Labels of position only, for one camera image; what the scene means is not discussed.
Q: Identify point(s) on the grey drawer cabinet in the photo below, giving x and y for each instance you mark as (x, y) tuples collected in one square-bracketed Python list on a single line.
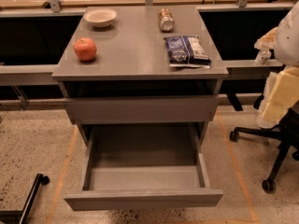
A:
[(132, 61)]

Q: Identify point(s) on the closed grey top drawer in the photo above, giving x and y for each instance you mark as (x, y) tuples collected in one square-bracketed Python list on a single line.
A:
[(118, 110)]

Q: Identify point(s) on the open grey middle drawer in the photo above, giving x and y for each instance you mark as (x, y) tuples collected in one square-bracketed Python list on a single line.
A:
[(135, 166)]

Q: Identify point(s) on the black office chair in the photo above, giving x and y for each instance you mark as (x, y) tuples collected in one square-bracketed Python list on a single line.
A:
[(287, 132)]

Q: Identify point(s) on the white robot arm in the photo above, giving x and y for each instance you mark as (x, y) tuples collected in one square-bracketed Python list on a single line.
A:
[(286, 48)]

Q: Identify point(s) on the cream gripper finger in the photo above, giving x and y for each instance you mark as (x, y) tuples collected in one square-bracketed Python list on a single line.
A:
[(280, 93)]

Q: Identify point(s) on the clear sanitizer pump bottle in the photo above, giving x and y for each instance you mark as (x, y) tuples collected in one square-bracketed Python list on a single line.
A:
[(263, 56)]

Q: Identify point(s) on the black wheeled stand leg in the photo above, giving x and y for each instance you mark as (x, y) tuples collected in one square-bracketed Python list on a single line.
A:
[(20, 216)]

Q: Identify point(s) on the lying metal soda can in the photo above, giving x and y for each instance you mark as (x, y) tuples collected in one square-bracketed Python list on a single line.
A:
[(166, 20)]

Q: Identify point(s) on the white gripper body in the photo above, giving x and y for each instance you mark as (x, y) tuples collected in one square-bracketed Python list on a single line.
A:
[(289, 39)]

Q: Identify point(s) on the white ceramic bowl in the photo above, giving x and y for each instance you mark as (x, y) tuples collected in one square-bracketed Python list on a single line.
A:
[(100, 17)]

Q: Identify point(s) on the blue chip bag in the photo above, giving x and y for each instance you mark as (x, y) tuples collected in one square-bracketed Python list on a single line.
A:
[(186, 51)]

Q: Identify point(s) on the red apple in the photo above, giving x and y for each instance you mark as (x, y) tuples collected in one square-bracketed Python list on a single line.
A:
[(85, 49)]

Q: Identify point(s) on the grey metal shelf rail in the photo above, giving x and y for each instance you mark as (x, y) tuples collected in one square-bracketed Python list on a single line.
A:
[(38, 75)]

